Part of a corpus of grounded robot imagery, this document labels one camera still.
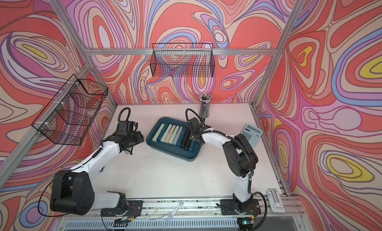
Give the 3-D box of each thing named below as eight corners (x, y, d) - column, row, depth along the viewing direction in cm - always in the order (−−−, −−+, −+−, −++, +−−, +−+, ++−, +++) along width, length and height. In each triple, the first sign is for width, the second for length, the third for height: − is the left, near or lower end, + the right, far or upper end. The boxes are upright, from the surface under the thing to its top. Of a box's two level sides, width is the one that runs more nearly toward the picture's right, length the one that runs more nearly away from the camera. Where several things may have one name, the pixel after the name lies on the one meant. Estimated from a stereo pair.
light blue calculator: (237, 137, 105) (239, 132, 100) (244, 127, 111) (247, 122, 106) (253, 147, 100) (257, 142, 95) (260, 136, 105) (264, 131, 100)
